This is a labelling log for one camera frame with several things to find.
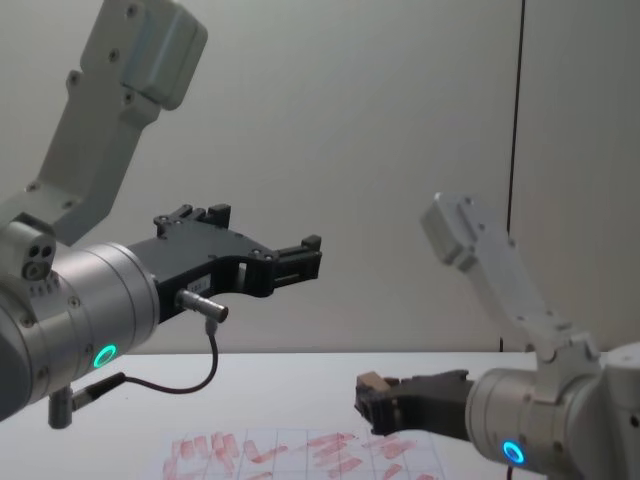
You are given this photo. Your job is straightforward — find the white gridded sheet red marks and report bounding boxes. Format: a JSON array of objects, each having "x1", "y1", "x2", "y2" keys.
[{"x1": 160, "y1": 425, "x2": 454, "y2": 480}]

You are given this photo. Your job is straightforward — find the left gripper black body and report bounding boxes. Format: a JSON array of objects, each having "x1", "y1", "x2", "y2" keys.
[{"x1": 130, "y1": 219, "x2": 275, "y2": 325}]

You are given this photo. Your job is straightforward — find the thin dark cable silver plug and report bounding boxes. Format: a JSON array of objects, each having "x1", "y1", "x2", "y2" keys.
[{"x1": 69, "y1": 288, "x2": 230, "y2": 412}]

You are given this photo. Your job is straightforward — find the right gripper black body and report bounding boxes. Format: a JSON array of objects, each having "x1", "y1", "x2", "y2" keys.
[{"x1": 393, "y1": 368, "x2": 477, "y2": 444}]

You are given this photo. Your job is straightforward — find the small brown block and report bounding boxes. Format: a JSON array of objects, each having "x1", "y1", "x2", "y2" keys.
[{"x1": 355, "y1": 371, "x2": 391, "y2": 397}]

